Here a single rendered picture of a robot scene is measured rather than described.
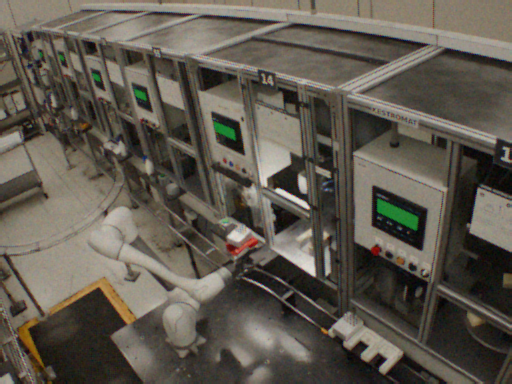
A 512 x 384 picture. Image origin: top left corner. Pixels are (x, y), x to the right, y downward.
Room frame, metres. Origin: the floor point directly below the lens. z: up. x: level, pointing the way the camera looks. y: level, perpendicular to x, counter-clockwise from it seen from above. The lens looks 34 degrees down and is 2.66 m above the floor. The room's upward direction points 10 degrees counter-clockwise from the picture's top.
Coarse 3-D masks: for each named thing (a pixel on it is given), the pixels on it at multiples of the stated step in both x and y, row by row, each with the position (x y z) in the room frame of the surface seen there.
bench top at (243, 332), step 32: (224, 288) 1.94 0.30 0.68; (256, 288) 1.90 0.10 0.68; (288, 288) 1.85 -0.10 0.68; (160, 320) 1.75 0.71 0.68; (224, 320) 1.68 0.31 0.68; (256, 320) 1.64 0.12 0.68; (288, 320) 1.60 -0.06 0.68; (320, 320) 1.56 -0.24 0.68; (128, 352) 1.53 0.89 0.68; (160, 352) 1.50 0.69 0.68; (192, 352) 1.48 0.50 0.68; (224, 352) 1.45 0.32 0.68; (256, 352) 1.41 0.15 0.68; (288, 352) 1.38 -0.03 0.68; (320, 352) 1.34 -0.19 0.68
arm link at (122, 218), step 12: (108, 216) 1.80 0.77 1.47; (120, 216) 1.79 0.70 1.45; (132, 216) 1.86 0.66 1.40; (120, 228) 1.73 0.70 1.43; (132, 228) 1.79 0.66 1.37; (132, 240) 1.75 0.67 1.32; (144, 252) 1.75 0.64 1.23; (156, 276) 1.73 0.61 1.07; (168, 288) 1.72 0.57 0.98; (180, 300) 1.68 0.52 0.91; (192, 300) 1.69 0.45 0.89
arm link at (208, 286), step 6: (210, 276) 1.56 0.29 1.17; (216, 276) 1.56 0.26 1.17; (198, 282) 1.53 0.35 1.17; (204, 282) 1.52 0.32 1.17; (210, 282) 1.52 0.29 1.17; (216, 282) 1.52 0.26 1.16; (222, 282) 1.54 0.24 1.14; (192, 288) 1.51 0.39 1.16; (198, 288) 1.49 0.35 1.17; (204, 288) 1.49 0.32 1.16; (210, 288) 1.50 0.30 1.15; (216, 288) 1.51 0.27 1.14; (222, 288) 1.54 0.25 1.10; (192, 294) 1.51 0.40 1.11; (198, 294) 1.47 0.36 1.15; (204, 294) 1.47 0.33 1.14; (210, 294) 1.48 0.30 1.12; (198, 300) 1.47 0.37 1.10
